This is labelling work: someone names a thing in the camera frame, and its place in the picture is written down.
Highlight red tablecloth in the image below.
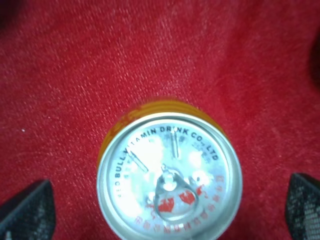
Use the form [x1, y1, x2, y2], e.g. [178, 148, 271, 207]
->
[0, 0, 320, 240]

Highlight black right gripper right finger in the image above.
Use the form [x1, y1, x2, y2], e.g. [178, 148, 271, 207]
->
[284, 173, 320, 240]

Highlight orange drink can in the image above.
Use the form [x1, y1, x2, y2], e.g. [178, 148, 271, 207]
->
[96, 99, 243, 240]

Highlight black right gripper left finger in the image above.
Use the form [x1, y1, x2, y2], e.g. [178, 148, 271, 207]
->
[0, 179, 56, 240]

